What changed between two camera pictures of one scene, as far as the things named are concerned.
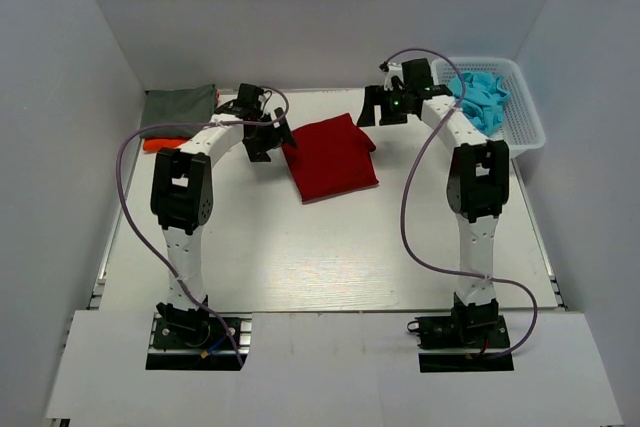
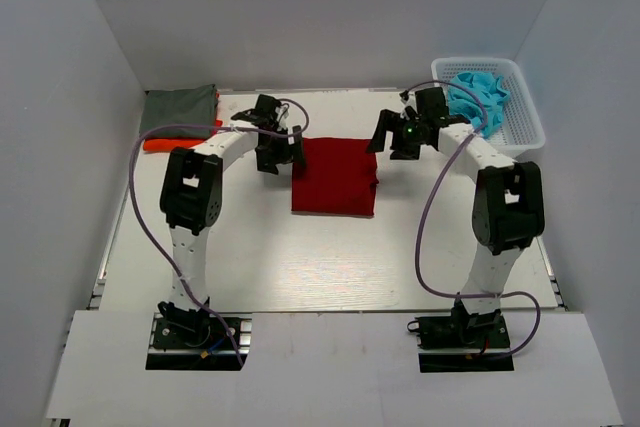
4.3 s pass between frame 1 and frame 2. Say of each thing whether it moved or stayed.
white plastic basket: stayed
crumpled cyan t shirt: stayed
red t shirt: moved
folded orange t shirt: stayed
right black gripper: moved
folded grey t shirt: stayed
